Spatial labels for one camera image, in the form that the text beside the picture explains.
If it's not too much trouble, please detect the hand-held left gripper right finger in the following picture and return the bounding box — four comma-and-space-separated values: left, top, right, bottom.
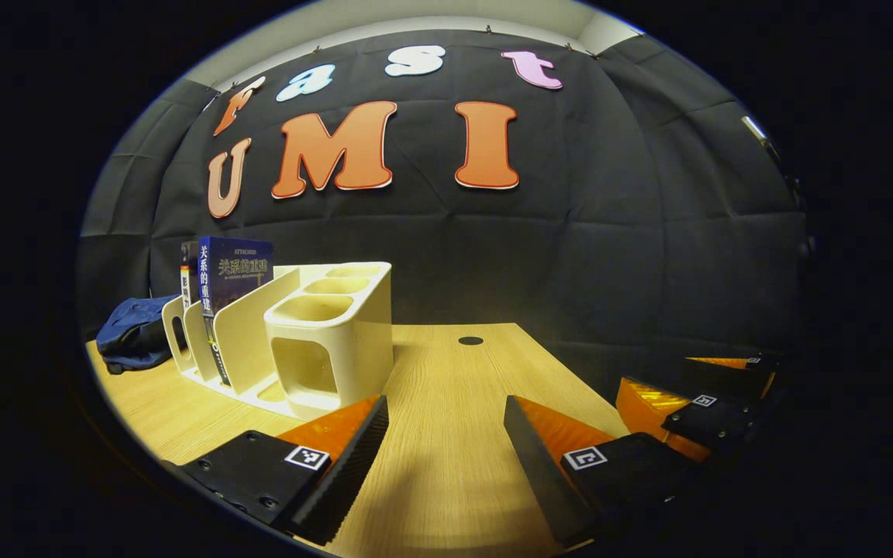
503, 394, 719, 547

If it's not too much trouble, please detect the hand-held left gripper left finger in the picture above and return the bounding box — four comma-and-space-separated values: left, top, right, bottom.
160, 394, 390, 546

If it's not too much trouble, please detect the cream plastic bookshelf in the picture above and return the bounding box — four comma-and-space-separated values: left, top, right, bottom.
161, 261, 395, 421

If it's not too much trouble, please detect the blue cover book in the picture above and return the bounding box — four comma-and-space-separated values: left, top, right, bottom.
197, 236, 275, 386

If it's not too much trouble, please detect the black and white book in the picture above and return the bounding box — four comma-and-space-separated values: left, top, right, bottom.
180, 240, 201, 315

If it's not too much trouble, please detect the blue schoolbag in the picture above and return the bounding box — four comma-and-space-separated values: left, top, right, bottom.
95, 294, 184, 375

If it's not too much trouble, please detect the black backdrop cloth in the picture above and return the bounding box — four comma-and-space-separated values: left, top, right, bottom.
78, 29, 812, 404

